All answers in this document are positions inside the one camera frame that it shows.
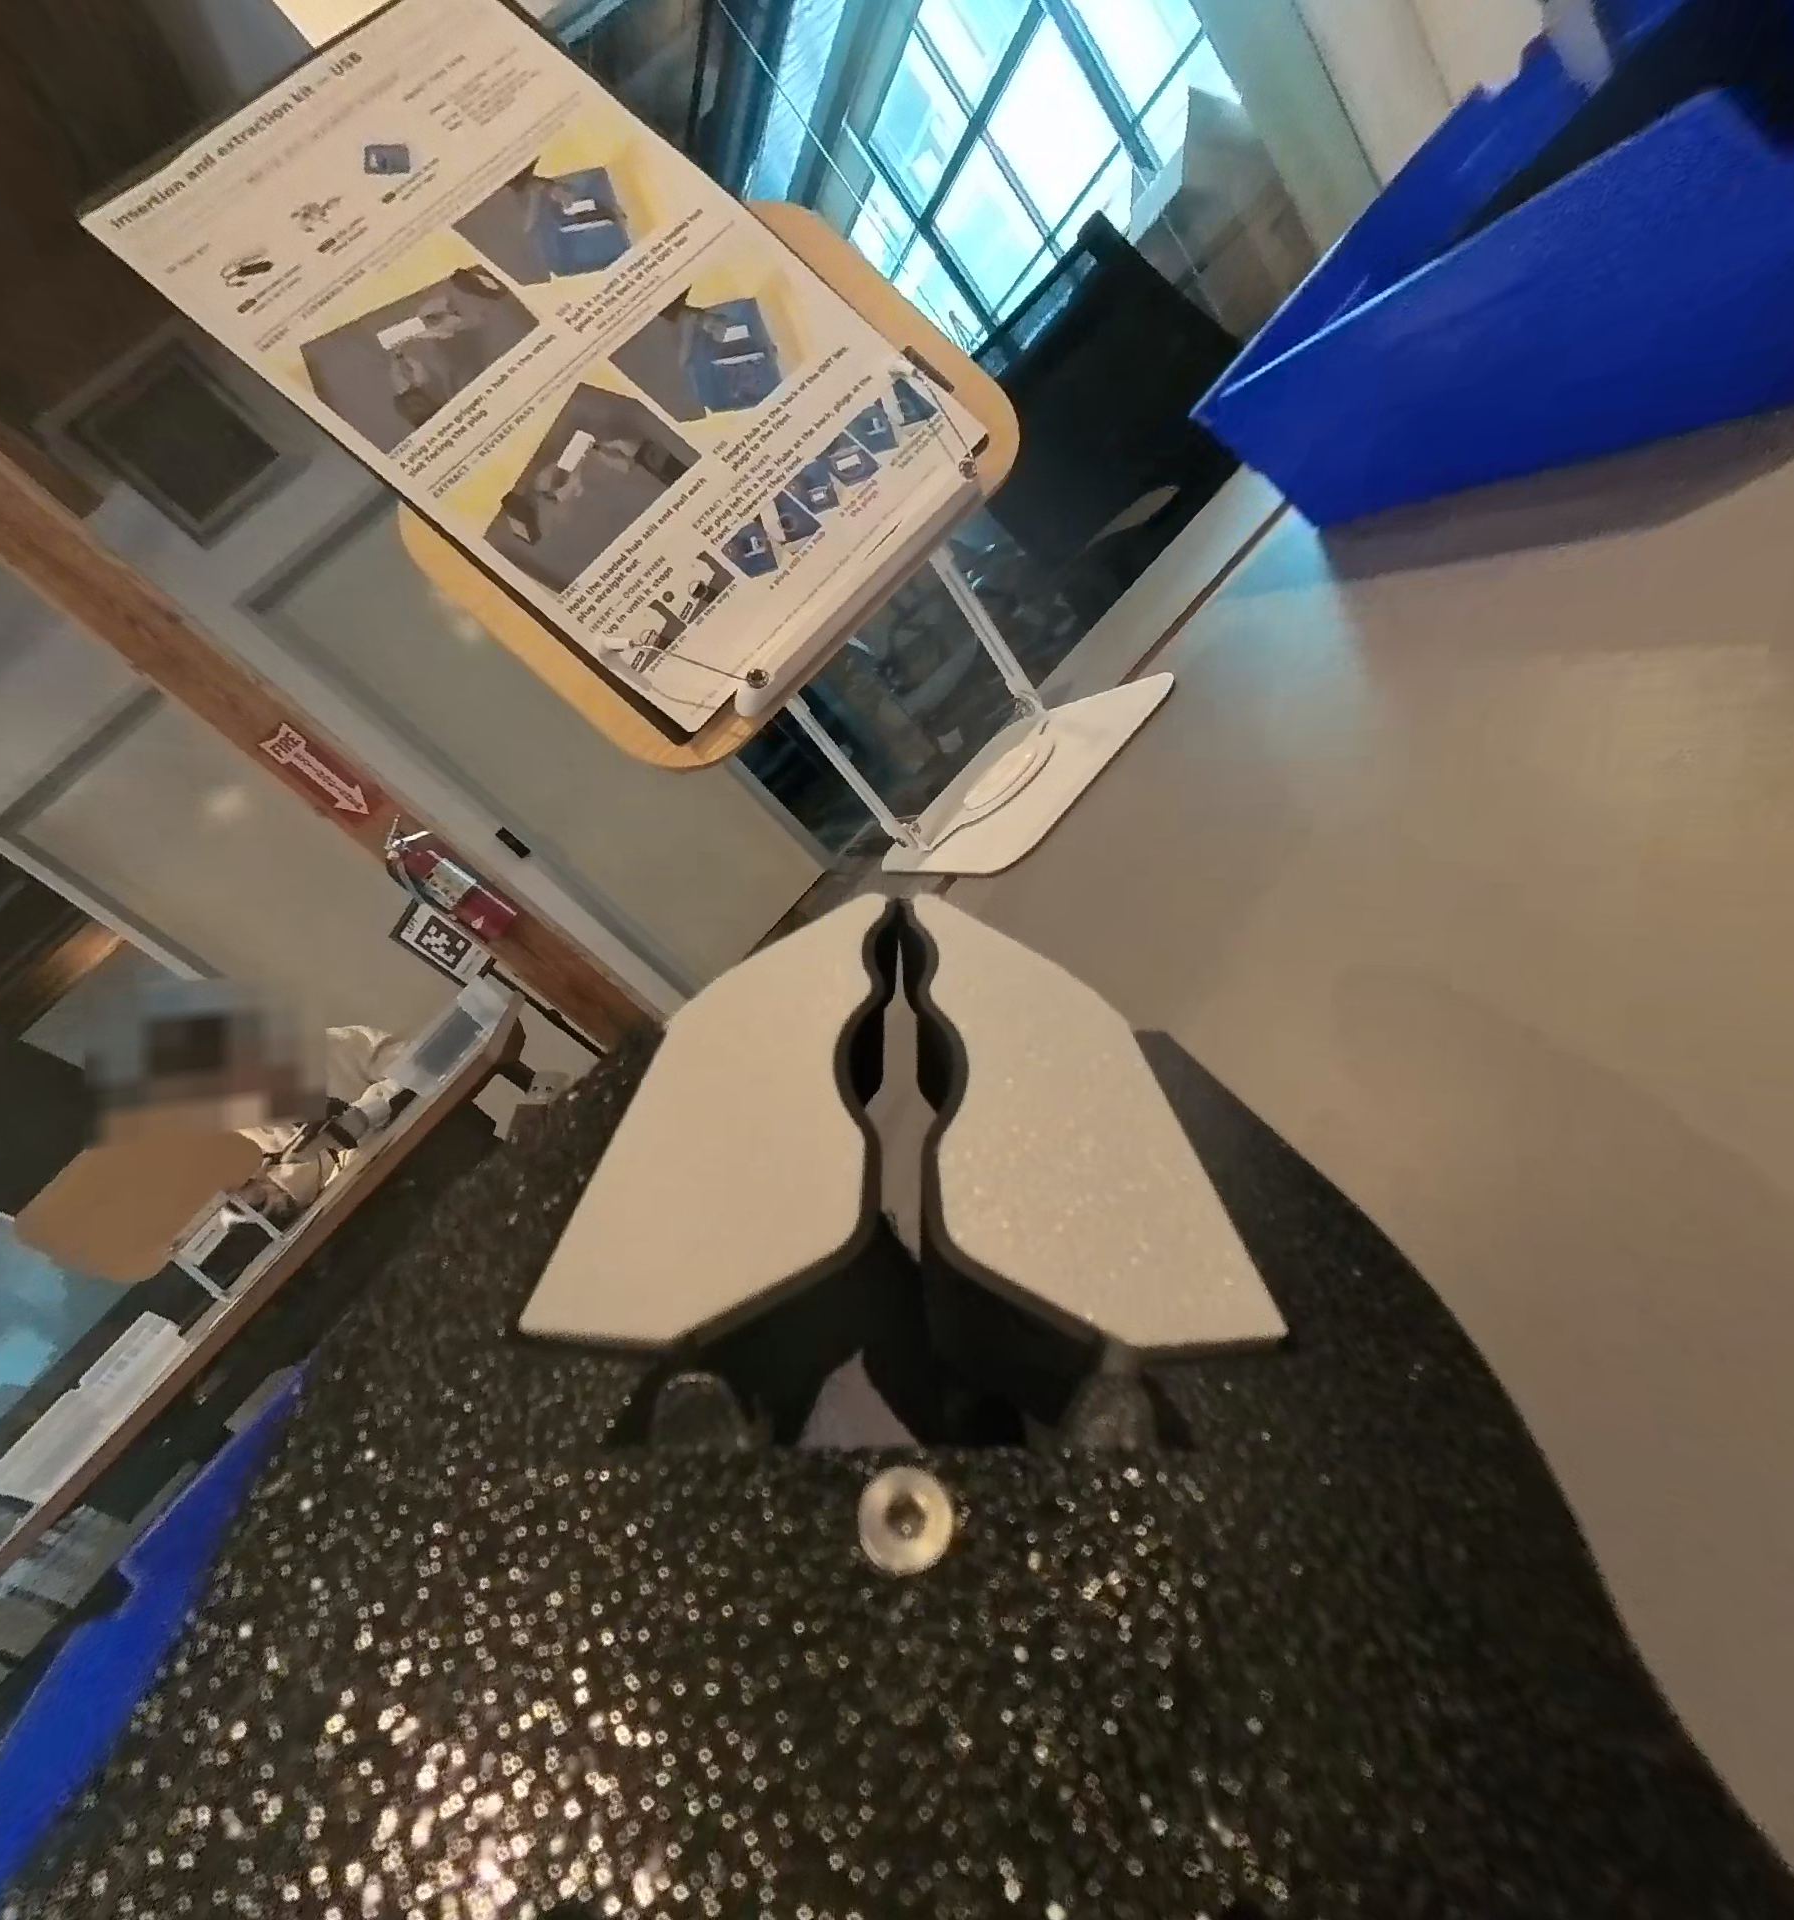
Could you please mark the black white marker tag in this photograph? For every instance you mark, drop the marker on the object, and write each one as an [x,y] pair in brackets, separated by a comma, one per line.
[441,942]

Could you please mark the blue plastic bin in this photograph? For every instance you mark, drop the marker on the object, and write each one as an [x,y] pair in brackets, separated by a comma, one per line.
[1512,375]
[26,1725]

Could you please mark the red wall sign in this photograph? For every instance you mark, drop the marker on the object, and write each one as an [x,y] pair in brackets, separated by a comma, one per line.
[323,771]

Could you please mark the red fire extinguisher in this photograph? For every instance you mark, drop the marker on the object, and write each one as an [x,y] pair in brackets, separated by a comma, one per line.
[447,885]

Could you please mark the paned window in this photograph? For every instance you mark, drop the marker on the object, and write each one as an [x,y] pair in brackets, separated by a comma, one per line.
[1063,151]

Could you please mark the instruction sign on stand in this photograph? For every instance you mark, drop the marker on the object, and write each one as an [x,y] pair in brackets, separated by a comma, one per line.
[537,301]

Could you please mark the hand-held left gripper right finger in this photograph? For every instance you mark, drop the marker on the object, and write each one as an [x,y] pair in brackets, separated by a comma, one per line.
[1092,1185]

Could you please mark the black cabinet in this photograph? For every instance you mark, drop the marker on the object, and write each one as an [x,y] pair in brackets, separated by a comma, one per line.
[1106,404]

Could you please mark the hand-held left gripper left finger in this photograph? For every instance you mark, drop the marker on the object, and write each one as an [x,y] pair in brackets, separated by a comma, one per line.
[717,1171]

